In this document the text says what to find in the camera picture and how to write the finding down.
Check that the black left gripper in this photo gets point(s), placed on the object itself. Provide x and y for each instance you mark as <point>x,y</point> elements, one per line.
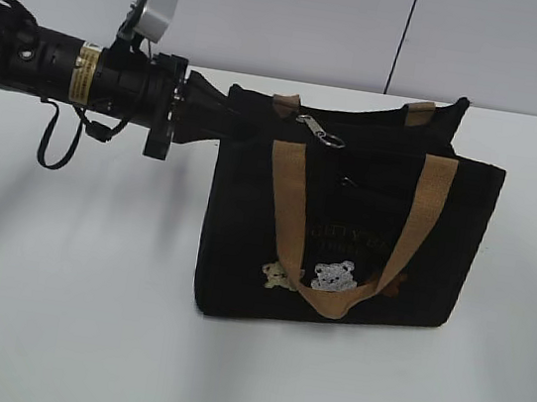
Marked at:
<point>187,108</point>

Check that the silver metal zipper pull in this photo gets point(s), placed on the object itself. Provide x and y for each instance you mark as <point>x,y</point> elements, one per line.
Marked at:
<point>320,134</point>

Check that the black canvas tote bag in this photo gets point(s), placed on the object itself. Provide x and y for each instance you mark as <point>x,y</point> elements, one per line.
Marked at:
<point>381,232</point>

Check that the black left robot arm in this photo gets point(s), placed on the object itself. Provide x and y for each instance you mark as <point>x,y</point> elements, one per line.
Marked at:
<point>115,82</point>

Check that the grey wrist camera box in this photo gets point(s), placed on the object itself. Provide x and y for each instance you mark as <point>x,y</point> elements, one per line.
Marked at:
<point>148,19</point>

